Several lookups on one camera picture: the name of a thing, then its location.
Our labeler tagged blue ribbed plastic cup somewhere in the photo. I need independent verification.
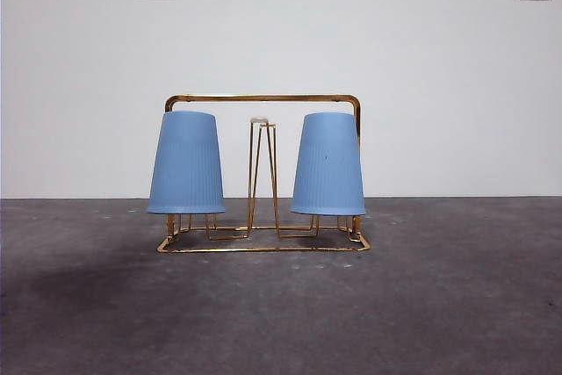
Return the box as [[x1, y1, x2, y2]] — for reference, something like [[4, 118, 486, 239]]
[[145, 111, 227, 215], [289, 112, 367, 217]]

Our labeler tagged gold wire cup rack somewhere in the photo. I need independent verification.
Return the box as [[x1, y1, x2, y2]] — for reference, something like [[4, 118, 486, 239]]
[[156, 93, 372, 255]]

